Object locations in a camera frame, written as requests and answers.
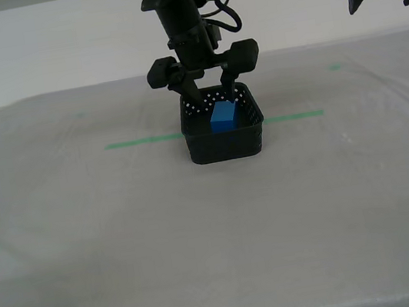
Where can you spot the white translucent table cover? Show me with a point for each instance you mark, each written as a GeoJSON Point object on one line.
{"type": "Point", "coordinates": [217, 237]}

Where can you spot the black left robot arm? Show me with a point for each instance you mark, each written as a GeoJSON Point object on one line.
{"type": "Point", "coordinates": [178, 9]}

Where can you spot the long green tape strip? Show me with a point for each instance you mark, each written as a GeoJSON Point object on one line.
{"type": "Point", "coordinates": [140, 142]}

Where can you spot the blue rectangular block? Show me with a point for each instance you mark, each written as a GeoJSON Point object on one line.
{"type": "Point", "coordinates": [222, 119]}

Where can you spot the small green tape mark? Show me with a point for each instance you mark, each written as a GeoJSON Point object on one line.
{"type": "Point", "coordinates": [336, 67]}

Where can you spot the black perforated plastic basket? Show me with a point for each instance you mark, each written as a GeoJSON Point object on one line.
{"type": "Point", "coordinates": [226, 146]}

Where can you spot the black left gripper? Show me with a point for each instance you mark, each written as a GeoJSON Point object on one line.
{"type": "Point", "coordinates": [192, 54]}

